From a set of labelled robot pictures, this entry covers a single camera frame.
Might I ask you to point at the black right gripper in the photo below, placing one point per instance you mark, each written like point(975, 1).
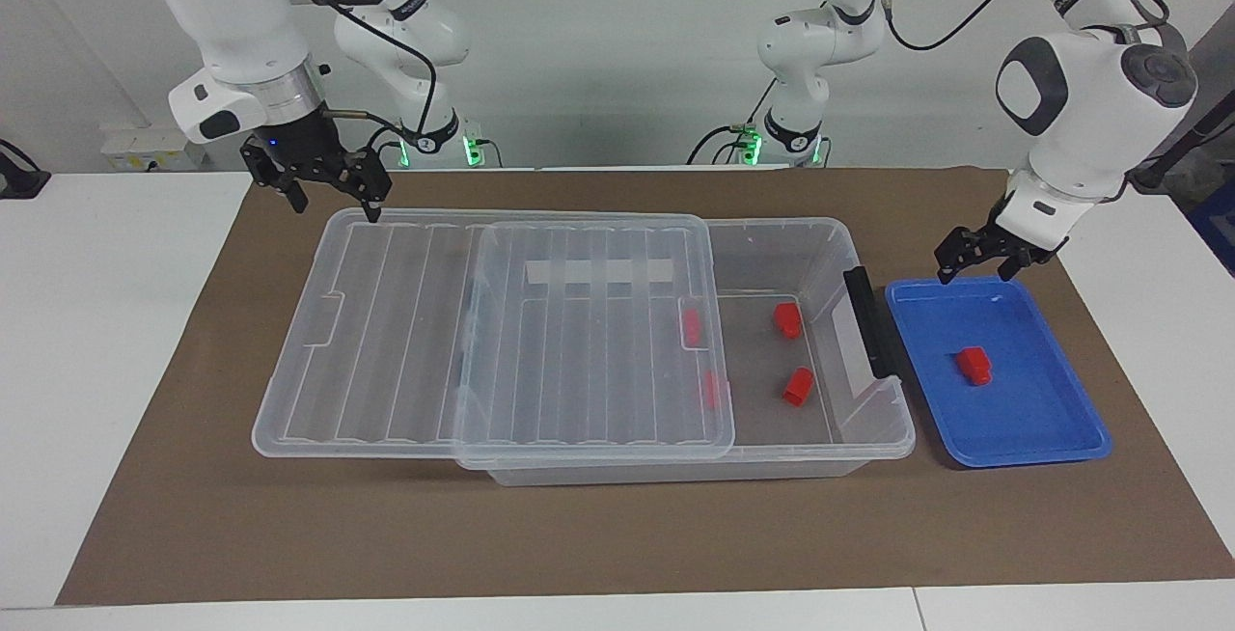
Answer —
point(304, 156)

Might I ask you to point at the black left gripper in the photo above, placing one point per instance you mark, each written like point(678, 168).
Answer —
point(1003, 240)

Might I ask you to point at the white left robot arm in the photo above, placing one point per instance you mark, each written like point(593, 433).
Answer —
point(1081, 129)

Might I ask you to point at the clear ribbed plastic lid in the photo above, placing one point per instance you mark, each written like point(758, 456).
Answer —
point(386, 351)

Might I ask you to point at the brown table mat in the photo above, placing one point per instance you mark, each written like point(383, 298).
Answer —
point(193, 477)

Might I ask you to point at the blue crate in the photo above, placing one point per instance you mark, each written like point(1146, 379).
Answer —
point(1218, 226)

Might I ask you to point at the white power strip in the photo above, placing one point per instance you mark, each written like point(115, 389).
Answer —
point(145, 149)

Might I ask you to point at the white tape strip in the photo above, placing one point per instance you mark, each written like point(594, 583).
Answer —
point(598, 272)

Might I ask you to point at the black clamp stand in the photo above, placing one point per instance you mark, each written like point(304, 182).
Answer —
point(19, 178)

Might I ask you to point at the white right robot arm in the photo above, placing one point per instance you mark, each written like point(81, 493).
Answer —
point(232, 13)

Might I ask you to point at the black box latch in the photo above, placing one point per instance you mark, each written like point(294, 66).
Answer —
point(865, 317)

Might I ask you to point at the clear plastic storage box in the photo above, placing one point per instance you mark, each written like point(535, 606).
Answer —
point(772, 428)

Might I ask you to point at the red plastic block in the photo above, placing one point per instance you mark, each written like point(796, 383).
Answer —
point(974, 367)
point(787, 320)
point(691, 326)
point(712, 389)
point(798, 387)

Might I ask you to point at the black tripod leg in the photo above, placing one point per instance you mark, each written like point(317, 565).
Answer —
point(1192, 141)

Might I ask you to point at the blue plastic tray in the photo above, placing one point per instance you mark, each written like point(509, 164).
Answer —
point(1023, 419)

